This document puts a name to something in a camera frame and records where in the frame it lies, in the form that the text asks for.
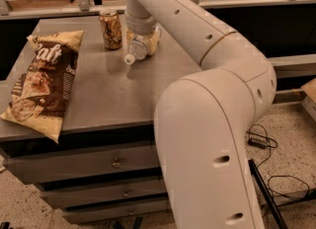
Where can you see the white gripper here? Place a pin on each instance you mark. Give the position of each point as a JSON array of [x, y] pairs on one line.
[[140, 26]]

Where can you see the clear plastic bottle blue label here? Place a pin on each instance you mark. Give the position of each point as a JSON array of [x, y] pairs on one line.
[[129, 59]]

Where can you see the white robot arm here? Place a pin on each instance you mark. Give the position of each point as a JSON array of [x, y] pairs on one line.
[[200, 121]]

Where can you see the gold soda can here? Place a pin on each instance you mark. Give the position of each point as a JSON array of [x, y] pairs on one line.
[[111, 29]]

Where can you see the brown yellow chips bag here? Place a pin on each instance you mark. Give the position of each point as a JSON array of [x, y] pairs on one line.
[[39, 98]]

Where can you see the grey drawer cabinet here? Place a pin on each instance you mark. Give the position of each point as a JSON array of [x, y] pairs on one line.
[[104, 164]]

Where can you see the yellow foam block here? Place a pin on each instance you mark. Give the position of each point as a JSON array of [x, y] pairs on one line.
[[309, 102]]

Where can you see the black metal stand leg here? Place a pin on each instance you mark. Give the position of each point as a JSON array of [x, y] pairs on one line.
[[267, 196]]

